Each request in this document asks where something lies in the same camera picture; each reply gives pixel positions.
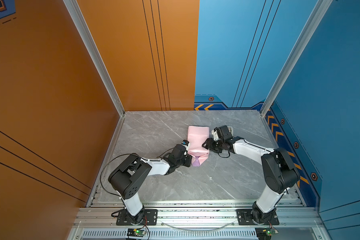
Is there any aluminium corner post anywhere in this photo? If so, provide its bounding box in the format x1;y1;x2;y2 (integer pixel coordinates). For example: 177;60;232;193
260;0;333;117
63;0;125;117

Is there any right green circuit board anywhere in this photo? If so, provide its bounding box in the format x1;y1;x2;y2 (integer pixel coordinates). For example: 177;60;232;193
255;229;272;240

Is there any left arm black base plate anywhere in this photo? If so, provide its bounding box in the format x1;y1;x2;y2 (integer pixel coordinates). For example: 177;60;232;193
116;209;158;226

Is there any green circuit board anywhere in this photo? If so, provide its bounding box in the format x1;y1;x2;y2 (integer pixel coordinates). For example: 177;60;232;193
126;229;147;240
255;229;272;240

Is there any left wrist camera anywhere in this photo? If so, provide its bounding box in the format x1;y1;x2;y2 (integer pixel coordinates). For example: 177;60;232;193
182;140;189;148

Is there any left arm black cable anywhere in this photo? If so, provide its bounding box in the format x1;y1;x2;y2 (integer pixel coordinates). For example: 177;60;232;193
99;153;133;197

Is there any purple wrapping paper sheet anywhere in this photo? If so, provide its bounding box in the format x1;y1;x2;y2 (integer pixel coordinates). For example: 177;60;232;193
187;126;210;167

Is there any right aluminium corner post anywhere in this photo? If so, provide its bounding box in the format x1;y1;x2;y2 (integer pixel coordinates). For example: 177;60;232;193
260;0;333;117

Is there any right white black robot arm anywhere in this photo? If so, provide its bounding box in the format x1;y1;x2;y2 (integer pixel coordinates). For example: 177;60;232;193
202;126;301;225

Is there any clear curved cable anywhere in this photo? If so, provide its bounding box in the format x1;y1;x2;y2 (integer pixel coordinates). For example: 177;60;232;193
158;220;238;232

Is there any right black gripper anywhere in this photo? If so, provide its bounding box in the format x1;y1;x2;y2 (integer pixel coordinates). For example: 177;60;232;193
200;138;225;154

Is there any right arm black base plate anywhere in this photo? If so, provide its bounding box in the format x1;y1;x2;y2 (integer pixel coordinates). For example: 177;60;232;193
236;209;280;226

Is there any left green circuit board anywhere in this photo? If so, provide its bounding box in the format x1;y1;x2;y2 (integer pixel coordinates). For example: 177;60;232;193
126;229;147;240

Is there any aluminium front rail frame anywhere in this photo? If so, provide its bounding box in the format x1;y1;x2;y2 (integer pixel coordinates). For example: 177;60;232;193
69;199;330;240

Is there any left aluminium corner post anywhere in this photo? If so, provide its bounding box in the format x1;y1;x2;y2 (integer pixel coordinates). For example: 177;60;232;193
63;0;125;117

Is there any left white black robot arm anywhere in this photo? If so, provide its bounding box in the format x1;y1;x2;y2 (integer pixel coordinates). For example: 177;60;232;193
108;140;192;224

